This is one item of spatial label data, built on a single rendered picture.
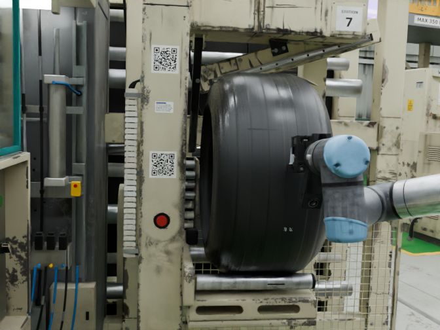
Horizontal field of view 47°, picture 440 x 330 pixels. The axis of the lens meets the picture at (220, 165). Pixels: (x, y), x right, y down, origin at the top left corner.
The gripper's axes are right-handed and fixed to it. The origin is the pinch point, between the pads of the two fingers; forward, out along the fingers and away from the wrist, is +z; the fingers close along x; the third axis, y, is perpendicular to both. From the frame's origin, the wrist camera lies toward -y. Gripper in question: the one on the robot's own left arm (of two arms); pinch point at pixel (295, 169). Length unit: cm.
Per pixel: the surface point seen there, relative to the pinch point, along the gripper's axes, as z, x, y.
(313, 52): 57, -22, 43
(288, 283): 18.9, -3.7, -31.5
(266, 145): 2.3, 6.9, 5.7
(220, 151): 6.0, 17.7, 4.2
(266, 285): 19.0, 2.6, -32.0
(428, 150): 415, -271, 31
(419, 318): 213, -150, -99
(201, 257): 47, 18, -29
